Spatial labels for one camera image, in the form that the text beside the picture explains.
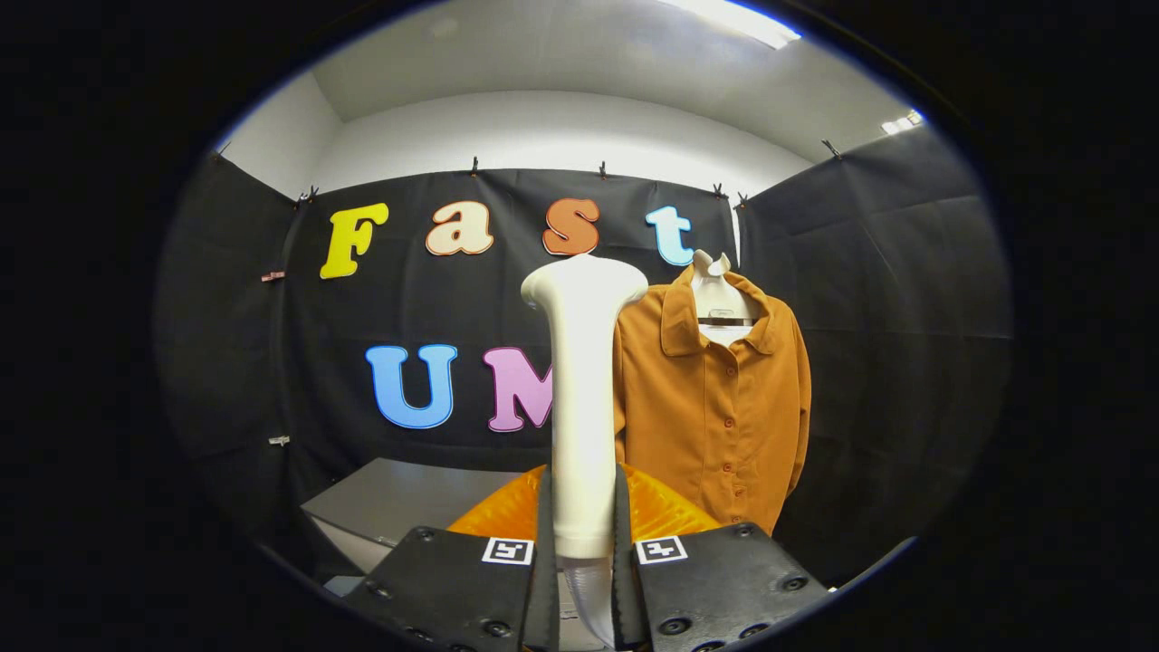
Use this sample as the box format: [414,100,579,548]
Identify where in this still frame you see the white garment hanger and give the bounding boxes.
[690,250,761,348]

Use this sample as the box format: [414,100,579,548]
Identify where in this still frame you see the row of black cloth clips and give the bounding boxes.
[213,138,843,207]

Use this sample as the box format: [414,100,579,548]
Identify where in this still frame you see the long ceiling light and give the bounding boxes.
[656,0,803,51]

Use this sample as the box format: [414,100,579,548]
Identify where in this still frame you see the grey cabinet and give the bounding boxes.
[301,457,549,599]

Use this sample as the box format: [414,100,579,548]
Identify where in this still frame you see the white garment steamer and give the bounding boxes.
[521,254,650,648]

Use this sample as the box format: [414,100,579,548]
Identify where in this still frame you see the orange button-up shirt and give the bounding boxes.
[612,264,813,537]

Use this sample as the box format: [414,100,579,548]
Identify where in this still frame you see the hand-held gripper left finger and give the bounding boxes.
[344,465,562,652]

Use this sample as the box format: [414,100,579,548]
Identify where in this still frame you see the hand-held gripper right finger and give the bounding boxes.
[612,465,832,652]

